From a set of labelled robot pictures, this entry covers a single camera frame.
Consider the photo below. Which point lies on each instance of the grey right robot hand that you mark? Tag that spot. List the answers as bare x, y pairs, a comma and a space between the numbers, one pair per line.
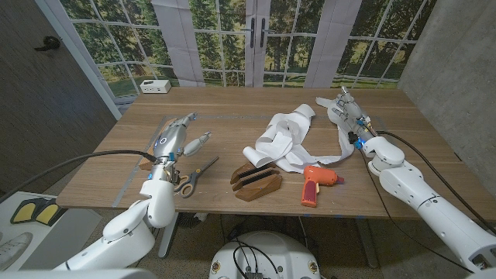
352, 116

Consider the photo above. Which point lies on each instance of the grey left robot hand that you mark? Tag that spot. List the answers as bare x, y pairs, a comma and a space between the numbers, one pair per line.
170, 141

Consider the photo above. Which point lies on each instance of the grey and tan scissors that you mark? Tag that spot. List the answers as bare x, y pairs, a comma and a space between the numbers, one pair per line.
197, 173

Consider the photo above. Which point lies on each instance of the white receipt paper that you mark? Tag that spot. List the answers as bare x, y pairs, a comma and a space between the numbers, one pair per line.
279, 143

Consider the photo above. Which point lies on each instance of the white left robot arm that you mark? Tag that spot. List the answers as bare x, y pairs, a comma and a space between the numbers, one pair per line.
128, 236

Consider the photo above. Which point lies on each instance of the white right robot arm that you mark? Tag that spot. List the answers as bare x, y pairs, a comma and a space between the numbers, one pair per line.
426, 201

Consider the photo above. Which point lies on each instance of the orange toy drill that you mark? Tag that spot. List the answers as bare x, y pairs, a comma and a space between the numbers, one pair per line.
315, 176

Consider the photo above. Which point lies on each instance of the long light wooden block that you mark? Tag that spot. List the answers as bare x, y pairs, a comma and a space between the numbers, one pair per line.
145, 164

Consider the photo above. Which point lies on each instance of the white power strip box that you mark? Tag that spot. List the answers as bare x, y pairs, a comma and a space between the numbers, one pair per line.
155, 86

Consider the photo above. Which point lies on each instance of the black round object under table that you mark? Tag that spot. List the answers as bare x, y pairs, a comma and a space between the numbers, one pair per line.
190, 220

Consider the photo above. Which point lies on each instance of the dark brown slotted wooden block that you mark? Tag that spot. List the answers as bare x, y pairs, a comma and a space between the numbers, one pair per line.
259, 188

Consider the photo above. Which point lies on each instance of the grey table leg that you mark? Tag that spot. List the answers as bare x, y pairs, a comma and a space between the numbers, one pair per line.
368, 244
166, 244

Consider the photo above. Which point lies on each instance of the printed window forest backdrop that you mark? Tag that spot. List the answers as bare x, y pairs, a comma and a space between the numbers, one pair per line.
232, 38

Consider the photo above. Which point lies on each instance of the white floor platform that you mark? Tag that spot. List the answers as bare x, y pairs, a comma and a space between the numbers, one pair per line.
69, 236

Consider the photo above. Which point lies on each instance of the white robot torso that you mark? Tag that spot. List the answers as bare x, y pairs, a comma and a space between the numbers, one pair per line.
279, 248

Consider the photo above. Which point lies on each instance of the yellow and black foot pedal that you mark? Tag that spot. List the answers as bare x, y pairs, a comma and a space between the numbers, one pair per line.
24, 212

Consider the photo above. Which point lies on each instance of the white sneaker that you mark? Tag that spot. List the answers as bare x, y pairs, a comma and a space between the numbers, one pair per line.
11, 250

